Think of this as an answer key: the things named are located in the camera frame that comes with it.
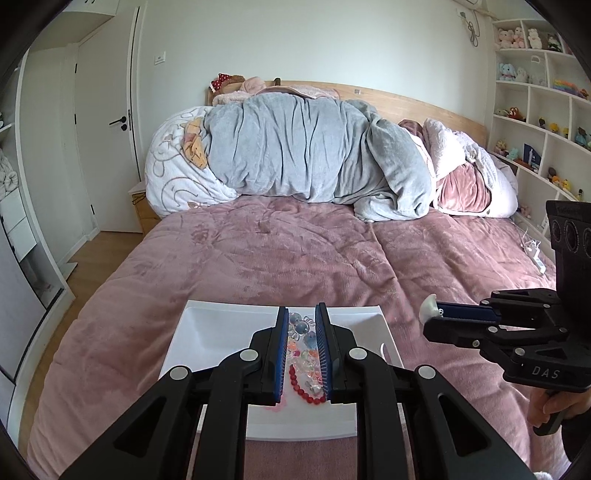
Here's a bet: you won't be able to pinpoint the red bead bracelet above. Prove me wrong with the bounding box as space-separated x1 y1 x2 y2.
287 363 327 406

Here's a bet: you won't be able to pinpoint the colourful pastel bead bracelet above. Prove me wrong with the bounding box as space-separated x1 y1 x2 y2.
285 309 327 393

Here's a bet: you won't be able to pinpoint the silver shell earring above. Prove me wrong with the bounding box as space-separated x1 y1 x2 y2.
419 294 443 325

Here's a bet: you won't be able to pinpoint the white bedroom door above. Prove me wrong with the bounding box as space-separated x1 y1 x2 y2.
75 8 140 233

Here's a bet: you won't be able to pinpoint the person's right hand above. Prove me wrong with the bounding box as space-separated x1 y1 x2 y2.
527 388 591 427

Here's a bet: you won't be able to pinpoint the white plastic storage box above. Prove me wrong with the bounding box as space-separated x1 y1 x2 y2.
156 299 406 441

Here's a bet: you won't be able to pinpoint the pink pillow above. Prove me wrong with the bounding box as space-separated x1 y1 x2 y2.
437 163 491 213

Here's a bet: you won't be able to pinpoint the pink plush bedspread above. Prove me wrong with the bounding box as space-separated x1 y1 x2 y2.
27 197 568 479

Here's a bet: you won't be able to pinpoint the wooden bedside table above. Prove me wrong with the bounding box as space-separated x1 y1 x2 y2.
128 181 160 235

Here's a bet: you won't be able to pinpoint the wooden headboard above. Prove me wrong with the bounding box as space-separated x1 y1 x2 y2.
205 80 490 149

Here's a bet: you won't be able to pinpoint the white patterned pillow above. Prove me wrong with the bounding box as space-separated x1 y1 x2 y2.
144 106 238 218

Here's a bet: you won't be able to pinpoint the white open shelf column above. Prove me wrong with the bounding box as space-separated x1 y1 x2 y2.
1 57 74 316

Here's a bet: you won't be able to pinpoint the grey rumpled duvet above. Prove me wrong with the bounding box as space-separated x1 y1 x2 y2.
199 93 436 222

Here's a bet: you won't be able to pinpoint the white toy shelf unit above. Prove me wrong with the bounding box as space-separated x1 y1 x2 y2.
488 19 590 237

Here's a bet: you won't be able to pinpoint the grey sliding wardrobe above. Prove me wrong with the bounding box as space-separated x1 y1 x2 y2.
0 228 45 379

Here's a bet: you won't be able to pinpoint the plush toy with red bow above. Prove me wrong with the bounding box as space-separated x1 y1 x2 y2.
209 73 266 106

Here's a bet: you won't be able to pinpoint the folded white towels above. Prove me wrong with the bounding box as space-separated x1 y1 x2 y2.
0 150 19 199

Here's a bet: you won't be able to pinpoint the black right gripper camera box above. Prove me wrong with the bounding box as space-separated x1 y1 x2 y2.
546 200 591 299

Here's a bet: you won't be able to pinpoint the black door handle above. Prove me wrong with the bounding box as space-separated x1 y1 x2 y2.
108 116 128 131

